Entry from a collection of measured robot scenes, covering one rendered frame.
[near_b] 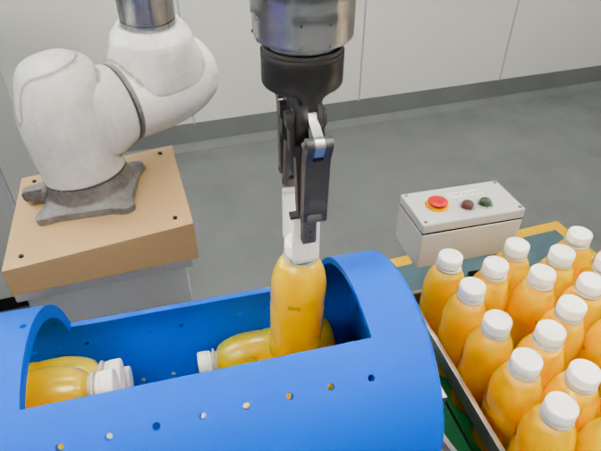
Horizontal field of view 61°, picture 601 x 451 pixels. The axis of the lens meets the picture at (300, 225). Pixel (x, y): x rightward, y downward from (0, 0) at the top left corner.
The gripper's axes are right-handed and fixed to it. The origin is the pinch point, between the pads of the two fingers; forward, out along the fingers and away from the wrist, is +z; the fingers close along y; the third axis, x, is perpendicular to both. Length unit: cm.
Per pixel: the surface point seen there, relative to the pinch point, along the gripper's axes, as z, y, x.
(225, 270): 129, -138, 0
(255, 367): 7.1, 12.3, -7.7
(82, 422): 8.1, 13.8, -24.0
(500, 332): 19.9, 5.0, 27.5
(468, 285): 19.3, -4.1, 27.4
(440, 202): 17.3, -22.5, 31.7
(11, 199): 74, -135, -75
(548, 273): 19.2, -3.3, 40.8
